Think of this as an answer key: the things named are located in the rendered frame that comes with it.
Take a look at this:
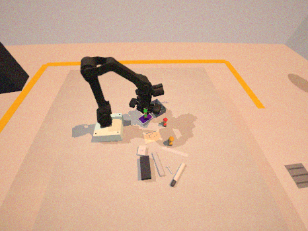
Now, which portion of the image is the white paper card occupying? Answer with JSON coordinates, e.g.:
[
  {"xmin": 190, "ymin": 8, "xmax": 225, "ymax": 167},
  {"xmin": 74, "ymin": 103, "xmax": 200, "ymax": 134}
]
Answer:
[{"xmin": 142, "ymin": 129, "xmax": 162, "ymax": 144}]

